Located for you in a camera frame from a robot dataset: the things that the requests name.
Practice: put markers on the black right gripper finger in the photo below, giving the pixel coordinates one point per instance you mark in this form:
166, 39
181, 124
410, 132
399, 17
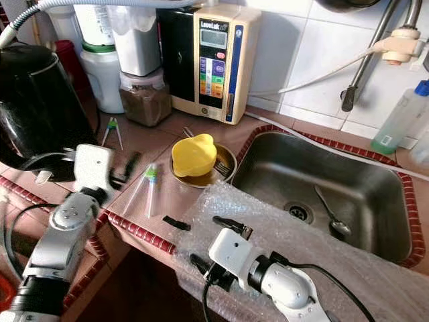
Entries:
201, 263
231, 223

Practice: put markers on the white chopsticks green joint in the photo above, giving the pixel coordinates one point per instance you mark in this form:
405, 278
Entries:
151, 174

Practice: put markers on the stainless steel bowl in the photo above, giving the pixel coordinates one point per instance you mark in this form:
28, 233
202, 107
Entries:
201, 182

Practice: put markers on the metal spoon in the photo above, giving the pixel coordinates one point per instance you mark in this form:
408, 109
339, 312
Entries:
342, 228

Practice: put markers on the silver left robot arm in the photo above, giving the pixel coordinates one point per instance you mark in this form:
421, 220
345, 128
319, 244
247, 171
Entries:
64, 241

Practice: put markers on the small black plastic piece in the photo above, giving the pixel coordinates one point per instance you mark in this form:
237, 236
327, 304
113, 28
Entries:
176, 223

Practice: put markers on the brown powder plastic jar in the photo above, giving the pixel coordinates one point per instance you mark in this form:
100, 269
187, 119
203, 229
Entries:
144, 107

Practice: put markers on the small white plastic piece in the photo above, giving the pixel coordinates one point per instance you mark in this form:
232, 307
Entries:
43, 178

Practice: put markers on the white jar green lid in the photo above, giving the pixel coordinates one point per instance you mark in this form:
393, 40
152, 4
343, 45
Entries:
104, 84

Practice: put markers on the black electric kettle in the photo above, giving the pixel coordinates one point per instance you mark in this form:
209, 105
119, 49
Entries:
40, 107

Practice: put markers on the thin white drain tube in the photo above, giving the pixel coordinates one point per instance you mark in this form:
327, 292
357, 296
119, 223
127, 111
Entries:
261, 119

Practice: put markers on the frosted white plastic container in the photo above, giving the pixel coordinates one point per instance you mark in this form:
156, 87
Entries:
137, 43

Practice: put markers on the beige water ionizer machine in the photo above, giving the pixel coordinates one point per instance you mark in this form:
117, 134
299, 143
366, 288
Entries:
214, 67

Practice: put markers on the red plastic container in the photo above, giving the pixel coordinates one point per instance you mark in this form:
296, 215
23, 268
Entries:
68, 54

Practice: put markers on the clear bubble wrap sheet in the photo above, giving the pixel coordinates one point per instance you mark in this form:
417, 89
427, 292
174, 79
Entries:
362, 268

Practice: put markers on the stainless steel sink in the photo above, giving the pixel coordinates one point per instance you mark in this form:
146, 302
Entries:
362, 174

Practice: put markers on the white labelled bottle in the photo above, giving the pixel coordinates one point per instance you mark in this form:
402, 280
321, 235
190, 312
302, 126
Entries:
94, 23

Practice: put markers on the clear plastic container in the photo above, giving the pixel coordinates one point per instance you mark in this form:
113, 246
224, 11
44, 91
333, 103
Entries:
66, 27

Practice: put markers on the clear dish soap bottle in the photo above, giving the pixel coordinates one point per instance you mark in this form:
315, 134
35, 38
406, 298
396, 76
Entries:
399, 121

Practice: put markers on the metal faucet pipe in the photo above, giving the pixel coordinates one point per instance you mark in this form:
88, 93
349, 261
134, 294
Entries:
369, 59

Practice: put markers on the beige faucet diverter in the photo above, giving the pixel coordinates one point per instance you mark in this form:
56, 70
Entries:
399, 45

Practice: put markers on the dark hanging pan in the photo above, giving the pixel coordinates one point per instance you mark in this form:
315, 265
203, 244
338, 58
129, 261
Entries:
342, 4

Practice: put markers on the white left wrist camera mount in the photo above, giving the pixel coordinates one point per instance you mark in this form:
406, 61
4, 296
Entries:
94, 168

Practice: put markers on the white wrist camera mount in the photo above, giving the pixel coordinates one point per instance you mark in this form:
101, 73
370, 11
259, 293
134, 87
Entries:
94, 168
231, 253

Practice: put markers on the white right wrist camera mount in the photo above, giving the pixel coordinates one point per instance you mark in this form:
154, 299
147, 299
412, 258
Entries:
231, 253

